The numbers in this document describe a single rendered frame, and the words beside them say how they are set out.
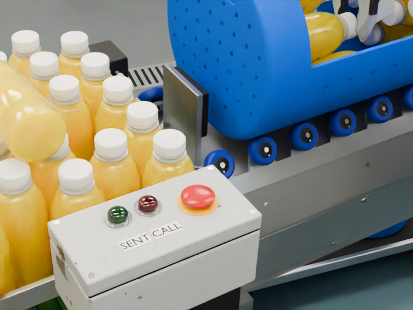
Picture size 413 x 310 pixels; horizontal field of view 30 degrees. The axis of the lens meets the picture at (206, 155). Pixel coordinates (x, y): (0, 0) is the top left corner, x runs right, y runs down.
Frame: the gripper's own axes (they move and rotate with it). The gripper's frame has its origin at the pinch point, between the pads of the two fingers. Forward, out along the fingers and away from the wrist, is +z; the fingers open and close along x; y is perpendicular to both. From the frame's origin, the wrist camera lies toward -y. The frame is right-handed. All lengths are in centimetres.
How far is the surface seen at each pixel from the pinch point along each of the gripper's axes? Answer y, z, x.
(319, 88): -11.7, 2.4, -8.5
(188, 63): -20.2, 6.9, 12.5
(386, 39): 17.0, 10.1, 7.9
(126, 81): -35.2, 0.6, 3.0
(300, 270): 28, 95, 33
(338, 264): 40, 96, 31
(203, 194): -39.5, -1.4, -23.7
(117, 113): -37.6, 3.8, 1.1
